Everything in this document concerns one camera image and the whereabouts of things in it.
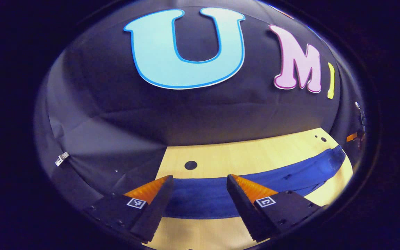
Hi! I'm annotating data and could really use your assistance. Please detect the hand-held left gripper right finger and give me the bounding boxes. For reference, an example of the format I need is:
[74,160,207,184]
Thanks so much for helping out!
[226,174,328,243]

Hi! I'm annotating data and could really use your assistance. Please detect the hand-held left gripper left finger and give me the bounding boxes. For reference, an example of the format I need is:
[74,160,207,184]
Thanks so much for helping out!
[83,175,174,243]

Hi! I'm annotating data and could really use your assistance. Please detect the blue denim jeans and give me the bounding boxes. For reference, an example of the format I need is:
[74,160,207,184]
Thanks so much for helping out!
[164,145,346,220]

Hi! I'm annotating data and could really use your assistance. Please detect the silver spring clip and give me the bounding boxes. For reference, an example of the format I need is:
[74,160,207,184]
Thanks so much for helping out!
[55,151,70,167]

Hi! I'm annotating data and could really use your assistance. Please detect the black backdrop cloth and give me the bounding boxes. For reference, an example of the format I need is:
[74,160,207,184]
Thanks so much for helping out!
[33,0,369,209]

